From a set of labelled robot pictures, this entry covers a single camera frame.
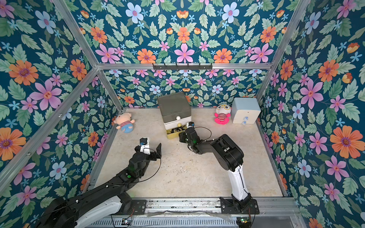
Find yellow bottom drawer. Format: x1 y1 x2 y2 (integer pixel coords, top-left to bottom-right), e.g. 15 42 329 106
166 126 186 139

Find white drawer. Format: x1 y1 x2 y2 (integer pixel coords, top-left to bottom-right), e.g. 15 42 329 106
164 116 192 130

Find grey top drawer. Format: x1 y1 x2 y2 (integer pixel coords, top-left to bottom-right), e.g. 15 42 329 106
157 92 192 123

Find black earphones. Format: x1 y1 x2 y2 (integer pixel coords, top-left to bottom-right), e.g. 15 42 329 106
170 127 185 134

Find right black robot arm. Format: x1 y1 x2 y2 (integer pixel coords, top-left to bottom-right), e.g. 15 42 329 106
179 127 252 207

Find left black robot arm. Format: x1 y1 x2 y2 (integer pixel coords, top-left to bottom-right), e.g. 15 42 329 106
35 144 162 228

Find three-tier colored drawer cabinet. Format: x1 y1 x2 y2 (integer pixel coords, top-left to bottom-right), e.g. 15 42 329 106
157 92 192 139

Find white blue drawer cabinet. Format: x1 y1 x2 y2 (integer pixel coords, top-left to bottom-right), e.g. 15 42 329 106
231 97 261 125

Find pink white plush toy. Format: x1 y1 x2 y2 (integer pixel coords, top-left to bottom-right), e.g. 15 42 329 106
214 104 232 125

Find pink pig plush toy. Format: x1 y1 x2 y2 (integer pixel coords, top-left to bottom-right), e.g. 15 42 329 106
113 112 135 134

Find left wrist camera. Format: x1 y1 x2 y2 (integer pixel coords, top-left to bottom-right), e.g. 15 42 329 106
139 138 151 155

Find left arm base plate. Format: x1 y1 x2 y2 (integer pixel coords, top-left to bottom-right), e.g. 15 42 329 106
118 199 147 216

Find black wall hook rail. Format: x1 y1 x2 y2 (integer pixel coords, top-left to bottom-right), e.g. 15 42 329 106
152 63 213 71

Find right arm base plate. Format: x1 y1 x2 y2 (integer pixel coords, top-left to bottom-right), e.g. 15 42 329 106
219 196 260 215

